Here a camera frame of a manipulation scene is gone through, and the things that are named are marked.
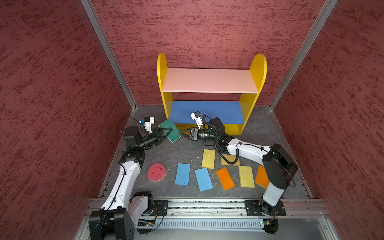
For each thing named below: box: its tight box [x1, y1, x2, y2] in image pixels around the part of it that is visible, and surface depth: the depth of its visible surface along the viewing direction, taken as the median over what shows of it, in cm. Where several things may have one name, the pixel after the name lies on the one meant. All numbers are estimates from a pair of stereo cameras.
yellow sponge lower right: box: [238, 165, 255, 188], surface depth 85 cm
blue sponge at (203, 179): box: [194, 167, 214, 192], surface depth 85 cm
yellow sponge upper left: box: [201, 149, 216, 169], surface depth 91 cm
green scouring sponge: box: [158, 119, 183, 143], surface depth 74 cm
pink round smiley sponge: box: [147, 163, 166, 182], surface depth 85 cm
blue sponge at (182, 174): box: [175, 163, 191, 186], surface depth 86 cm
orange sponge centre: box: [216, 167, 236, 191], surface depth 85 cm
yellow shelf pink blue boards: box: [157, 53, 268, 135], surface depth 80 cm
